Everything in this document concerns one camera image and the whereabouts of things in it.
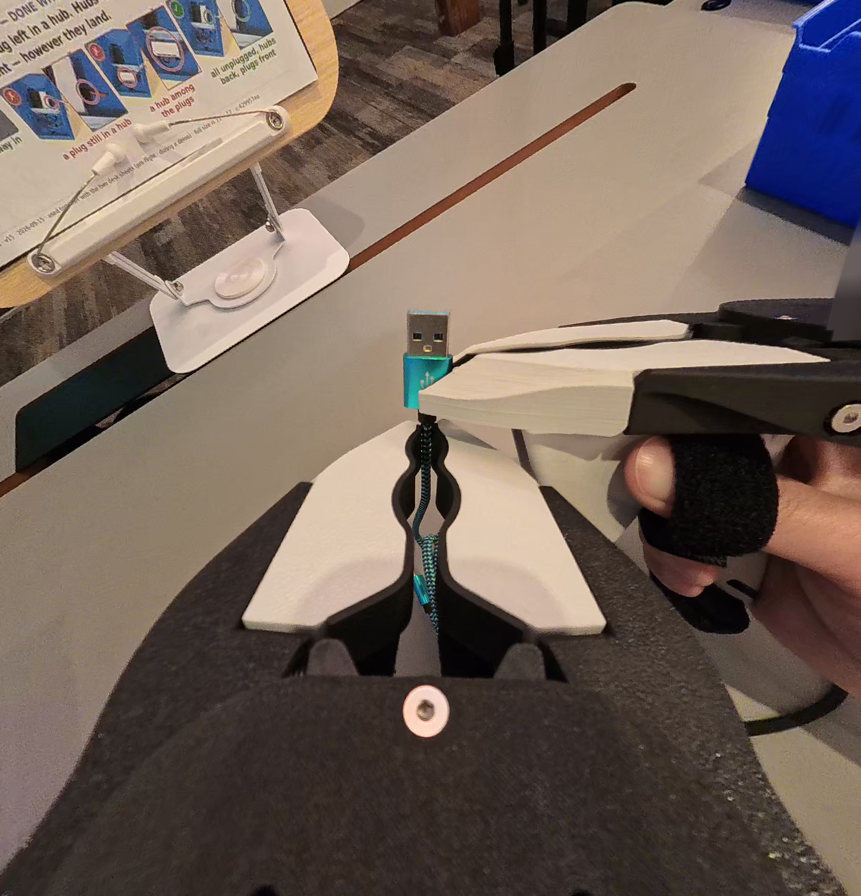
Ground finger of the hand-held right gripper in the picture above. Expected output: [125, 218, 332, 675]
[451, 318, 692, 359]
[417, 345, 832, 436]

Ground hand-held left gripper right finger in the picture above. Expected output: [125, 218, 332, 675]
[436, 423, 608, 674]

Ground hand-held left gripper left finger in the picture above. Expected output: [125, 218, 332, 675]
[242, 422, 419, 674]

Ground teal braided usb cable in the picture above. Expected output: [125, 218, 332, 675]
[401, 308, 454, 637]

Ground blue plastic bin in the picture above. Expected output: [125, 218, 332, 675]
[744, 0, 861, 247]

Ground wide grey usb hub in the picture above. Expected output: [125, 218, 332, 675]
[744, 682, 853, 737]

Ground person's right hand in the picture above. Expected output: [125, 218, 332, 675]
[624, 435, 861, 702]

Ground wooden document stand white base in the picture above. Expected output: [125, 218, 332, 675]
[0, 0, 351, 374]

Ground dark furniture legs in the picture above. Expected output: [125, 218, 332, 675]
[434, 0, 594, 78]

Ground printed instruction sheet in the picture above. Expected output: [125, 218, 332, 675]
[0, 0, 319, 279]

